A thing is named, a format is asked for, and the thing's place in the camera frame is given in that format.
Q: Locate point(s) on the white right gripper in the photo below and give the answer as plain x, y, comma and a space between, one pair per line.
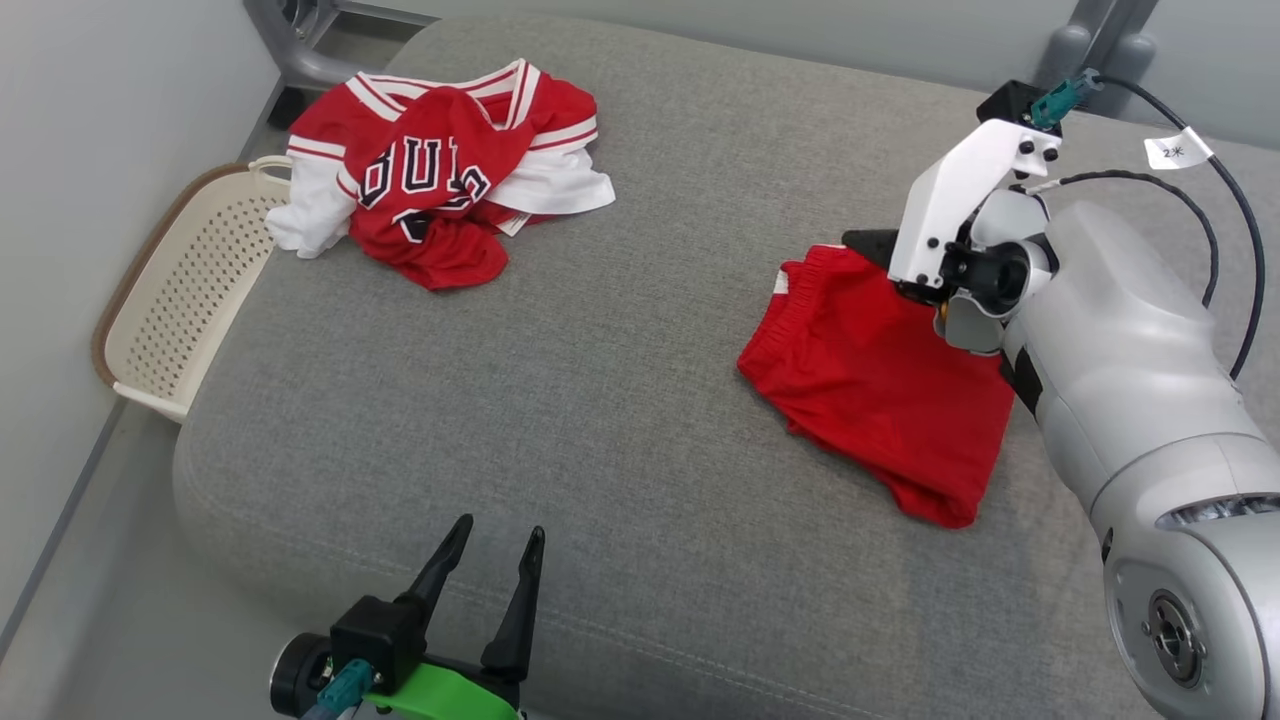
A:
950, 180

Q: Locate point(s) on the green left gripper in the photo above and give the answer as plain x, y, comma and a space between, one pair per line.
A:
440, 695

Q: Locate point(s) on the red shorts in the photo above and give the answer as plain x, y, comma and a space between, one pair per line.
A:
870, 380

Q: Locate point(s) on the red Bulls basketball jersey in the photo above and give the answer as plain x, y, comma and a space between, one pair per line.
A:
440, 150

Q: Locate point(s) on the cream perforated laundry basket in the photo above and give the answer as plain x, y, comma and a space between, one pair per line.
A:
190, 290

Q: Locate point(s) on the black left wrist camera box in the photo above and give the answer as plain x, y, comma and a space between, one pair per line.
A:
380, 635

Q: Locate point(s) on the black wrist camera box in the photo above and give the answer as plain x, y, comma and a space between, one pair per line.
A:
380, 635
1005, 102

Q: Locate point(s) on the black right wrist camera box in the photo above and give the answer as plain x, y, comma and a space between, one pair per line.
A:
1005, 102

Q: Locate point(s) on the grey double-bar metal post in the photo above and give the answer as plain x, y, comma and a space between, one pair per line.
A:
1095, 35

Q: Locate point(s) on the grey slanted metal frame bar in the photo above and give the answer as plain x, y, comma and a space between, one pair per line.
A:
300, 50

